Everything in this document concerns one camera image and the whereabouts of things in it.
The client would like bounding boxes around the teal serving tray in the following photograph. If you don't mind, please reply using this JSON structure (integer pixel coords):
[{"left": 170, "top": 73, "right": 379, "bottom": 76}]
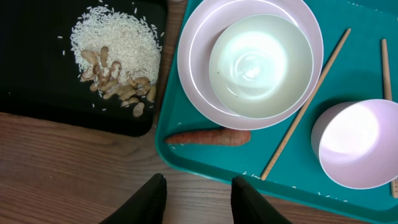
[{"left": 155, "top": 1, "right": 397, "bottom": 223}]

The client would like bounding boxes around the right wooden chopstick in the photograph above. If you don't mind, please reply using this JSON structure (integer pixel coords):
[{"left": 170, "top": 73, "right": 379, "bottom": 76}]
[{"left": 381, "top": 39, "right": 397, "bottom": 198}]

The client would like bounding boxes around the wooden chopstick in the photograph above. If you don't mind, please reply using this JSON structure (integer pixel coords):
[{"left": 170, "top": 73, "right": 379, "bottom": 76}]
[
  {"left": 261, "top": 28, "right": 351, "bottom": 181},
  {"left": 381, "top": 39, "right": 397, "bottom": 198}
]

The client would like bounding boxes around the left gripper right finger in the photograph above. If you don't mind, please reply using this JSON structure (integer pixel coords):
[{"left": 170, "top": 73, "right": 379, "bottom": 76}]
[{"left": 231, "top": 176, "right": 292, "bottom": 224}]

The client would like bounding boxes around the white bowl with food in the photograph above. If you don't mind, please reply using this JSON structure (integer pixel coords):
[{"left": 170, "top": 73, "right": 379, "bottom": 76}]
[{"left": 209, "top": 14, "right": 314, "bottom": 121}]

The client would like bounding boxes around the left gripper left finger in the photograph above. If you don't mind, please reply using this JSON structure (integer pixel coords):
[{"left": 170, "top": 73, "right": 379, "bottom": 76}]
[{"left": 100, "top": 173, "right": 167, "bottom": 224}]

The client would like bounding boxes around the white plate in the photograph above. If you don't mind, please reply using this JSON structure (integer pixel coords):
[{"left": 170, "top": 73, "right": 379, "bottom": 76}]
[{"left": 177, "top": 0, "right": 324, "bottom": 130}]

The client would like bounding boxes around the orange carrot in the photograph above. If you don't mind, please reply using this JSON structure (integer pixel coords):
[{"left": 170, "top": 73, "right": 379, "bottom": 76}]
[{"left": 165, "top": 128, "right": 251, "bottom": 146}]

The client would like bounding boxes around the left wooden chopstick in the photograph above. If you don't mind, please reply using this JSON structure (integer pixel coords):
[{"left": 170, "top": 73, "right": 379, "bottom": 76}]
[{"left": 261, "top": 28, "right": 351, "bottom": 181}]

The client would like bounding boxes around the rice and peanuts pile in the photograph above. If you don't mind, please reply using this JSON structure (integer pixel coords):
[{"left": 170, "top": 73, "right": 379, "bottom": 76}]
[{"left": 70, "top": 5, "right": 162, "bottom": 118}]

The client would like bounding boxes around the white upturned bowl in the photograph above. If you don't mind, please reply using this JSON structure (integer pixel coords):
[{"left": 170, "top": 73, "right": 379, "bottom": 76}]
[{"left": 311, "top": 99, "right": 397, "bottom": 190}]

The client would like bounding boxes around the black tray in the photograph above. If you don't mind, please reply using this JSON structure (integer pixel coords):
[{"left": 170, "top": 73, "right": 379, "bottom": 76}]
[{"left": 1, "top": 0, "right": 167, "bottom": 136}]

